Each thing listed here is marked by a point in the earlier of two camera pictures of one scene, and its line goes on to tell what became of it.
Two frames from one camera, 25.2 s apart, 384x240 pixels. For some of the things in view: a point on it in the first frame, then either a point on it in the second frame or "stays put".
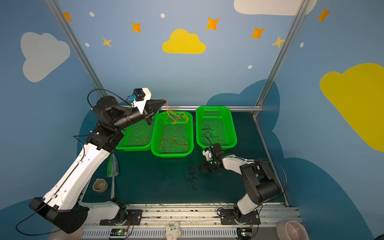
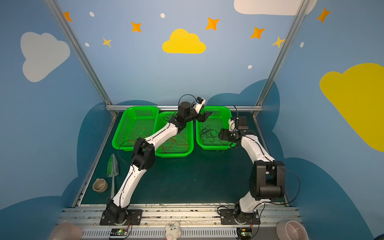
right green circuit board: [244, 232] stays put
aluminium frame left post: [73, 40] stays put
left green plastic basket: [139, 136] stays put
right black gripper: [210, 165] → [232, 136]
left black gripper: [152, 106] → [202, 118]
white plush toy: [172, 232] stays put
